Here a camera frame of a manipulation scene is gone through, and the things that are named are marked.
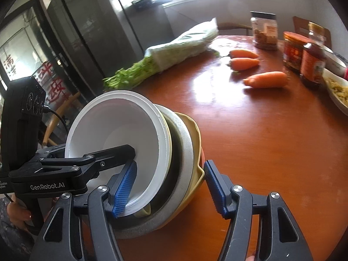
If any wooden chair back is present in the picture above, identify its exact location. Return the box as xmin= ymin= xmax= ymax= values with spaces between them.
xmin=293 ymin=16 xmax=332 ymax=49

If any yellow shell-shaped plate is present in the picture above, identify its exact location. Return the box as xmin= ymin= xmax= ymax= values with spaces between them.
xmin=174 ymin=111 xmax=205 ymax=212

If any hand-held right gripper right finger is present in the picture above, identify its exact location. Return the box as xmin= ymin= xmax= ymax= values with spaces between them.
xmin=203 ymin=160 xmax=313 ymax=261

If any glass door red lettering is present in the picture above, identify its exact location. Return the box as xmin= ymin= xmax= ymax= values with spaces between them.
xmin=0 ymin=7 xmax=71 ymax=106

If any yellow bowl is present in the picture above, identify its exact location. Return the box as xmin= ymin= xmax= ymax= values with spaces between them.
xmin=133 ymin=105 xmax=173 ymax=218

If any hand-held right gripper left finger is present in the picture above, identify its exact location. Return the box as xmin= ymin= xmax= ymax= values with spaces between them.
xmin=28 ymin=160 xmax=138 ymax=261

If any black cable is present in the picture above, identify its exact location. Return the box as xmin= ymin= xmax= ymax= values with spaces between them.
xmin=42 ymin=107 xmax=69 ymax=135

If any bagged celery bunch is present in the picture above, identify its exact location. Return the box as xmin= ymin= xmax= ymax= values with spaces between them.
xmin=103 ymin=18 xmax=219 ymax=91

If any person's left hand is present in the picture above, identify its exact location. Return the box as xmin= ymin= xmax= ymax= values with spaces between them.
xmin=6 ymin=200 xmax=32 ymax=230

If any small steel bowl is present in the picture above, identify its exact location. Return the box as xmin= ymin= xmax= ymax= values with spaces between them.
xmin=323 ymin=45 xmax=348 ymax=78

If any brown sauce bottle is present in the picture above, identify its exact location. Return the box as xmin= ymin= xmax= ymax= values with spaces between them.
xmin=300 ymin=22 xmax=327 ymax=89

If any carrot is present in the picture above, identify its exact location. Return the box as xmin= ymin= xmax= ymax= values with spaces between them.
xmin=243 ymin=71 xmax=289 ymax=89
xmin=228 ymin=57 xmax=260 ymax=71
xmin=227 ymin=49 xmax=259 ymax=60

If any red sauce jar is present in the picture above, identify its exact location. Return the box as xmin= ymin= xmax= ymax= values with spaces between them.
xmin=283 ymin=32 xmax=309 ymax=72

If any red and white bowl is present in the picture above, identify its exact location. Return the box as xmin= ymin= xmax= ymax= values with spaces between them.
xmin=65 ymin=90 xmax=167 ymax=218

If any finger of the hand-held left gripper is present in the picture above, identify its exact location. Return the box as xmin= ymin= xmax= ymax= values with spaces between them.
xmin=9 ymin=145 xmax=136 ymax=180
xmin=34 ymin=145 xmax=67 ymax=160

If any light wooden chair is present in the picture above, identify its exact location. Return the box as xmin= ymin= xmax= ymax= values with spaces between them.
xmin=43 ymin=91 xmax=82 ymax=146

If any clear jar black lid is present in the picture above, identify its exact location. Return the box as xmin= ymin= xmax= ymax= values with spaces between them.
xmin=250 ymin=11 xmax=278 ymax=51

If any grey refrigerator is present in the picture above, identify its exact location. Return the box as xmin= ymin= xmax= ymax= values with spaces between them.
xmin=46 ymin=0 xmax=144 ymax=87

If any white plate of food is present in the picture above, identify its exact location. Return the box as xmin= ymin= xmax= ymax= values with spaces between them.
xmin=322 ymin=68 xmax=348 ymax=112

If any large steel bowl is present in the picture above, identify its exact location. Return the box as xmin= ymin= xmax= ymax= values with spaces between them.
xmin=114 ymin=111 xmax=195 ymax=240

